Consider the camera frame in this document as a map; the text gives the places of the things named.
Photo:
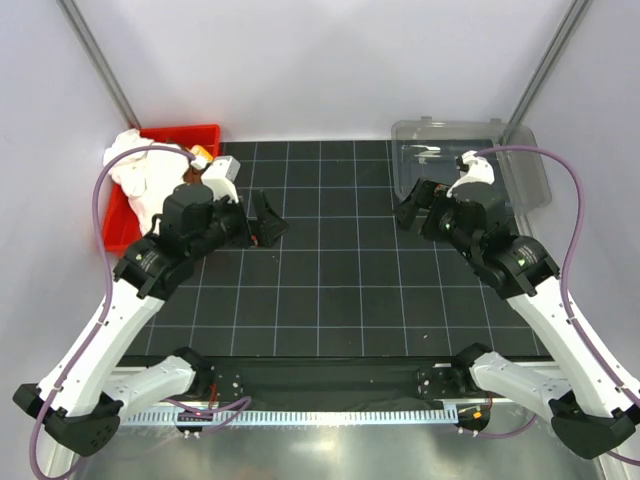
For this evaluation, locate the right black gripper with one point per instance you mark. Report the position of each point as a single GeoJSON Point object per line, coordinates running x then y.
{"type": "Point", "coordinates": [425, 193]}

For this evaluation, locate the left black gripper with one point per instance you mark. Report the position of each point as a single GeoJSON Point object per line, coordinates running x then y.
{"type": "Point", "coordinates": [266, 229]}

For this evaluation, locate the white towel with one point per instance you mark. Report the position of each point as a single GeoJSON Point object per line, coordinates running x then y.
{"type": "Point", "coordinates": [147, 178]}

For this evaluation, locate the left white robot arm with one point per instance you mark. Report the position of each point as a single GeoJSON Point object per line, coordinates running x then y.
{"type": "Point", "coordinates": [78, 404]}

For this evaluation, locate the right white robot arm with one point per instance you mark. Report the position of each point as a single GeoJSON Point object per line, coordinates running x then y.
{"type": "Point", "coordinates": [594, 406]}

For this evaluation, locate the clear plastic container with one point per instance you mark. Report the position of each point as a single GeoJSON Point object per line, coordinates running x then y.
{"type": "Point", "coordinates": [446, 152]}

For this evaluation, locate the brown towel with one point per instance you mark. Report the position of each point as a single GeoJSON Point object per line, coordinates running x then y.
{"type": "Point", "coordinates": [193, 176]}

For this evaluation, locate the black grid mat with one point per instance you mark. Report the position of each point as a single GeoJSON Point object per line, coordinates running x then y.
{"type": "Point", "coordinates": [344, 281]}

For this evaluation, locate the colourful patterned towel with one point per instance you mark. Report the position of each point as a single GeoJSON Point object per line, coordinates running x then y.
{"type": "Point", "coordinates": [200, 151]}

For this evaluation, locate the red plastic bin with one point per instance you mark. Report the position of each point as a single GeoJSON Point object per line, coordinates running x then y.
{"type": "Point", "coordinates": [120, 227]}

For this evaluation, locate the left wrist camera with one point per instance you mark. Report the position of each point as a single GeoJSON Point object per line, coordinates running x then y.
{"type": "Point", "coordinates": [219, 176]}

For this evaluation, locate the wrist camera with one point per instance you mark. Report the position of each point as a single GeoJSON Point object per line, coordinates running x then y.
{"type": "Point", "coordinates": [472, 168]}
{"type": "Point", "coordinates": [219, 176]}

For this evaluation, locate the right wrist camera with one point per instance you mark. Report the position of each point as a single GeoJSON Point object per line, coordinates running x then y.
{"type": "Point", "coordinates": [472, 168]}

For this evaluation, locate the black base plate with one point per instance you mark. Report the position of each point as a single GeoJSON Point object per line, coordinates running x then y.
{"type": "Point", "coordinates": [341, 384]}

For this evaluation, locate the slotted cable duct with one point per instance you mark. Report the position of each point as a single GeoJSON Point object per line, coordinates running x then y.
{"type": "Point", "coordinates": [173, 416]}

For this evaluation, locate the right aluminium frame post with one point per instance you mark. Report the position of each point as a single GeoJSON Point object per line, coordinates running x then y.
{"type": "Point", "coordinates": [560, 39]}

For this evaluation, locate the aluminium frame post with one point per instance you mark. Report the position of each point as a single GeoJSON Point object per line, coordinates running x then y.
{"type": "Point", "coordinates": [93, 51]}
{"type": "Point", "coordinates": [560, 39]}

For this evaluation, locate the left aluminium frame post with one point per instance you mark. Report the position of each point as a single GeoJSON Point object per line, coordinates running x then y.
{"type": "Point", "coordinates": [93, 51]}

